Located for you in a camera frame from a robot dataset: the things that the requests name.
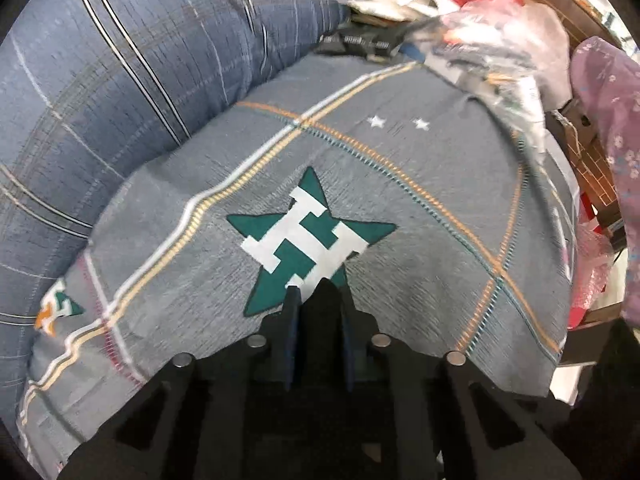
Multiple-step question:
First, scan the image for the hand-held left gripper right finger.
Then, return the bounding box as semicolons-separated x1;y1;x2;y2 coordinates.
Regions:
339;287;585;480

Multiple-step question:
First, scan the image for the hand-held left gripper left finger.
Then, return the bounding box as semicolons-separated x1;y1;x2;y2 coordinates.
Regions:
65;285;304;480

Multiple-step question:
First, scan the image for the grey star print bed sheet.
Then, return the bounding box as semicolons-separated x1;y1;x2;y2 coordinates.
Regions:
15;52;583;480

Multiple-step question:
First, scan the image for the red plastic bag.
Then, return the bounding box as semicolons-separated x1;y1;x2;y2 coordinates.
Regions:
567;217;623;328

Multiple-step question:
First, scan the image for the blue plaid quilt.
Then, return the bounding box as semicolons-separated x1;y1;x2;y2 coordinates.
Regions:
0;0;351;376

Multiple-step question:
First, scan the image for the clear plastic bag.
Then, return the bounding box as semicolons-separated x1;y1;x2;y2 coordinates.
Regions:
425;2;572;126

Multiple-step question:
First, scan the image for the purple floral cloth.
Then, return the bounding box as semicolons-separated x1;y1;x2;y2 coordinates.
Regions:
569;35;640;322

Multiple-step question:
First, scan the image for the black strap item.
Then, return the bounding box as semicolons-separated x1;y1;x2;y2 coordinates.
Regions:
316;26;407;59

